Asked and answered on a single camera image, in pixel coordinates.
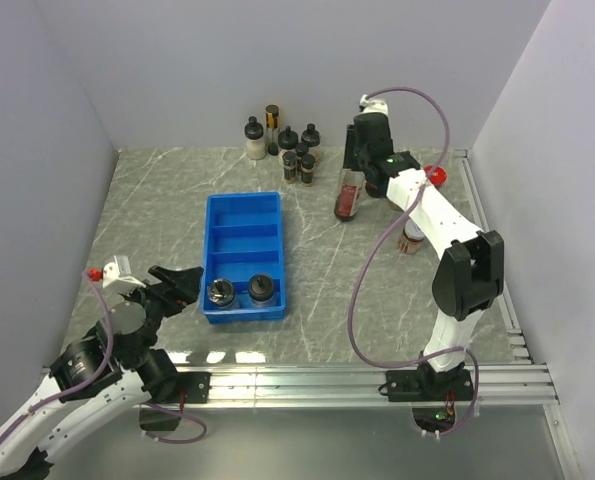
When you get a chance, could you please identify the tall yellow black grinder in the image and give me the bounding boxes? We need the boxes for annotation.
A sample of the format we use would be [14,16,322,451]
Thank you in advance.
[265,104,280,156]

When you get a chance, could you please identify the small spice jar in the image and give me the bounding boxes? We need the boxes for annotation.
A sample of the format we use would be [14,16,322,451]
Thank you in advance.
[282,151,298,183]
[295,142,309,157]
[301,154,316,186]

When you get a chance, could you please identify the tall clear sauce bottle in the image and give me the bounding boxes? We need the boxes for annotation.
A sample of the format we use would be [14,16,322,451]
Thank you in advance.
[333,168,364,222]

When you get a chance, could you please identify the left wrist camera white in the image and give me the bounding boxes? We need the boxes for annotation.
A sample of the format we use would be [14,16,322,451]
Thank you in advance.
[86,255,146,295]

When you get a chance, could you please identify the knob lid jar white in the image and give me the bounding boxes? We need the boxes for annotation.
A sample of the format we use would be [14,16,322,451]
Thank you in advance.
[248,273,276,308]

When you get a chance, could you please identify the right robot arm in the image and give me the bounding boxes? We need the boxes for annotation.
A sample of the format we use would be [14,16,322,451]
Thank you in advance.
[346,109,504,401]

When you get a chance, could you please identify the aluminium front rail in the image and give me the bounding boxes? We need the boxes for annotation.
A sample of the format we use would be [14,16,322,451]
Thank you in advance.
[158,364,559,409]

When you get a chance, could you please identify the white lid spice jar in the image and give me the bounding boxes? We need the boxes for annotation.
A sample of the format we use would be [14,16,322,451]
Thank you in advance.
[398,220,425,254]

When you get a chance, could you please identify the shaker jar white powder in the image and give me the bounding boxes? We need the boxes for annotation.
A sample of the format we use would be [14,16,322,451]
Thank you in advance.
[207,278,239,309]

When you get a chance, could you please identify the small spice jar back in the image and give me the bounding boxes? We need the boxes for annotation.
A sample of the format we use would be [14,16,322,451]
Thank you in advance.
[295,142,309,157]

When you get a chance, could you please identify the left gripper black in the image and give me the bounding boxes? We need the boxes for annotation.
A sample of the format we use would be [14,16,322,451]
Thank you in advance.
[118,264,203,364]

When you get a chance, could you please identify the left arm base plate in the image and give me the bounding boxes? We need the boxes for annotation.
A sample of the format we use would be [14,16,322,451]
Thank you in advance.
[173,371,211,404]

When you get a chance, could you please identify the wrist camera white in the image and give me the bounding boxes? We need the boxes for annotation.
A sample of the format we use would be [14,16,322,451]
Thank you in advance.
[359,94,389,116]
[86,255,146,295]

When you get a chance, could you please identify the small spice jar left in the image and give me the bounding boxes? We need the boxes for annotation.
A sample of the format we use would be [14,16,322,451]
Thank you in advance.
[282,151,298,183]

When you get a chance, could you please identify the blue divided plastic bin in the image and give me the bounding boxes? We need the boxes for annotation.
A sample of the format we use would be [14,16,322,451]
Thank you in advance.
[200,191,287,326]

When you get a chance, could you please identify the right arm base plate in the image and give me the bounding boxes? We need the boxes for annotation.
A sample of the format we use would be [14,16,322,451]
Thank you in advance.
[378,363,475,403]

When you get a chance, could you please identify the red lid jar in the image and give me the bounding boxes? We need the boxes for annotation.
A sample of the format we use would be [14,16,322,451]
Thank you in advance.
[364,180,387,198]
[424,165,448,189]

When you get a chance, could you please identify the small spice jar right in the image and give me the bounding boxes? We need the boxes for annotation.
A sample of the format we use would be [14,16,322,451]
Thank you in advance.
[301,154,316,186]

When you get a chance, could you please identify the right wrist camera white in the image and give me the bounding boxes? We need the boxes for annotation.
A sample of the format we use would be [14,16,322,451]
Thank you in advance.
[359,94,389,116]

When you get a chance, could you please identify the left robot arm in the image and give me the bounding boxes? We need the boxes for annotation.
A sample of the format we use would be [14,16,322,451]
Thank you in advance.
[0,259,204,479]

